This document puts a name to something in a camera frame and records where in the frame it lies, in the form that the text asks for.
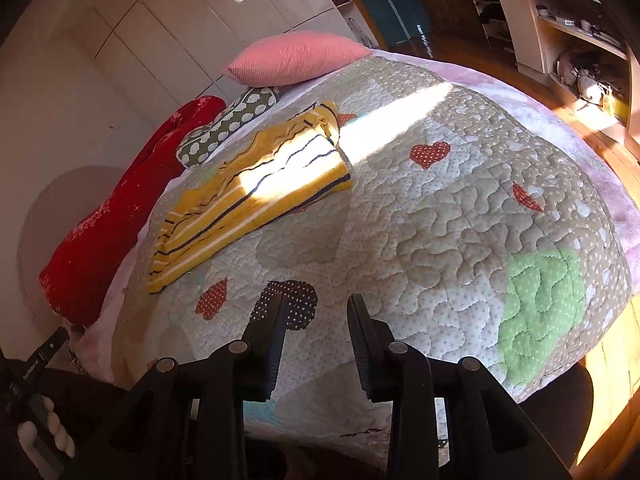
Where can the red long bolster pillow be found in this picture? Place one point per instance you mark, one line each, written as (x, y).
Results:
(110, 230)

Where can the grey hedgehog print pillow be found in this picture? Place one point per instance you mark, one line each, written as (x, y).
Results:
(220, 130)

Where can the patchwork heart quilt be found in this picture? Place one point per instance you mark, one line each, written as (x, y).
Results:
(425, 240)

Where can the white glossy wardrobe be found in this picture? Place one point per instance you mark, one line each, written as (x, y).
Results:
(175, 25)

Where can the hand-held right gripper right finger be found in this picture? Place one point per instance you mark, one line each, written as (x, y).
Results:
(362, 350)

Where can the teal wall panel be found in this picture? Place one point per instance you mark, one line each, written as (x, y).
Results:
(390, 5)

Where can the rounded pale headboard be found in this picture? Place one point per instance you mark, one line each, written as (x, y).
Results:
(55, 210)

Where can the pink ribbed pillow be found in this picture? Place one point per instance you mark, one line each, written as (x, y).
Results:
(295, 57)

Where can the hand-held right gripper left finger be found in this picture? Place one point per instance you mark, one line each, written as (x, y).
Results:
(272, 350)

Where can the white shelf unit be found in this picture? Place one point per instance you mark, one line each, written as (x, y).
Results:
(525, 25)

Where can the person's left hand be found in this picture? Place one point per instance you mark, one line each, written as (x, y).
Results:
(57, 430)

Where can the yellow striped knit sweater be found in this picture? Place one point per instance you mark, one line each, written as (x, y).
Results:
(240, 200)

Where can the wooden door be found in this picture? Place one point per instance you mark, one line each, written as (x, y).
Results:
(445, 0)

